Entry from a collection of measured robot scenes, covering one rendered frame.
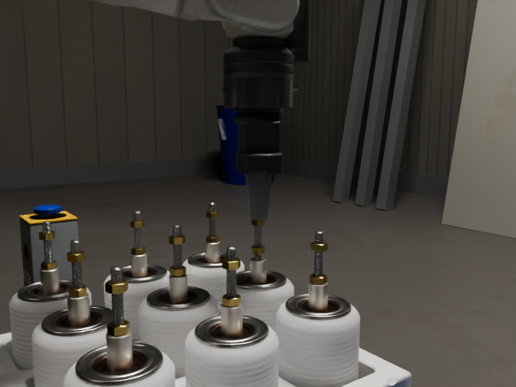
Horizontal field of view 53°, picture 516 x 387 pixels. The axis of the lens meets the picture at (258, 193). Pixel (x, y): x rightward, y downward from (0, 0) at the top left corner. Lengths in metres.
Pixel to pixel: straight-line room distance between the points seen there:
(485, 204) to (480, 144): 0.25
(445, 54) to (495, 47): 0.79
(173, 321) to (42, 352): 0.14
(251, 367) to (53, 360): 0.20
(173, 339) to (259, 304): 0.12
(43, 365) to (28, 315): 0.11
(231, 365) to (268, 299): 0.17
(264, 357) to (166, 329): 0.14
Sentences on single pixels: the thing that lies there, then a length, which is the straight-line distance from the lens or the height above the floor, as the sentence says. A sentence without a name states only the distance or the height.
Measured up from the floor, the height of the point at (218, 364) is 0.24.
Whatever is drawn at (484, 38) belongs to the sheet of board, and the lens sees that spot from 2.45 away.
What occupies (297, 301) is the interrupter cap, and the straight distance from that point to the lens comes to 0.62.
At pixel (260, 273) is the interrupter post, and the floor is 0.26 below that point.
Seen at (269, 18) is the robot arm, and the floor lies 0.58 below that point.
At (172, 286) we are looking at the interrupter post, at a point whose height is 0.27.
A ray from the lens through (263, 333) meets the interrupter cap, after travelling 0.53.
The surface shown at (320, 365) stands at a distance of 0.59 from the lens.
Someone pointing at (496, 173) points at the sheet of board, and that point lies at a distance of 2.28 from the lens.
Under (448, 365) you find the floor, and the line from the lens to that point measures 1.10.
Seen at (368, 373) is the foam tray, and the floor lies 0.17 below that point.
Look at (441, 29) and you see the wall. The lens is 3.21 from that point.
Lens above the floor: 0.47
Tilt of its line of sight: 9 degrees down
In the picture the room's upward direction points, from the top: straight up
